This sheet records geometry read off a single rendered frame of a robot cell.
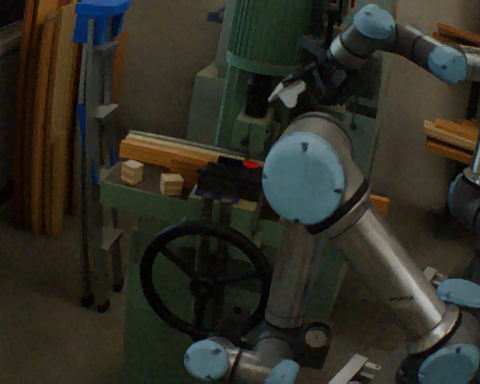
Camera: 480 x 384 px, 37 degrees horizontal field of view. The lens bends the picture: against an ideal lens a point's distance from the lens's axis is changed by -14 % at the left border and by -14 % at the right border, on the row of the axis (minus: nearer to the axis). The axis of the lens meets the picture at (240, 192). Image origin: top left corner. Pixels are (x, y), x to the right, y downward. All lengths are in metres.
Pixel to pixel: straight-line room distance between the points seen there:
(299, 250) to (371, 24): 0.45
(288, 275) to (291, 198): 0.26
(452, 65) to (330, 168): 0.45
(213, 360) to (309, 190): 0.36
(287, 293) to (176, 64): 3.15
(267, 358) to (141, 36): 3.30
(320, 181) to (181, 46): 3.33
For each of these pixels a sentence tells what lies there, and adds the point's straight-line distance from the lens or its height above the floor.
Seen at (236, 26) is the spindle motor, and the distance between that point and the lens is 1.79.
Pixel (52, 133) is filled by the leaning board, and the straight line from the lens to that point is 3.26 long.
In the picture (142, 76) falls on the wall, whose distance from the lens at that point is 4.52.
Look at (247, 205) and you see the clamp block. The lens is 1.70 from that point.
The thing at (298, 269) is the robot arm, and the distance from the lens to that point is 1.35.
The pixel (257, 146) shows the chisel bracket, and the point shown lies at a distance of 1.86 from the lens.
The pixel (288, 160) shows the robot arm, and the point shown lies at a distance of 1.11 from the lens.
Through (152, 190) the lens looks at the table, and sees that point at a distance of 1.84.
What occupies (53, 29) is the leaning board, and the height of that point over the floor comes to 0.94.
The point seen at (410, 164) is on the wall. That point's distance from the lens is 4.29.
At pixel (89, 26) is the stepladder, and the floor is 1.08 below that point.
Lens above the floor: 1.69
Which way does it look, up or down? 25 degrees down
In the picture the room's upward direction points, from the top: 10 degrees clockwise
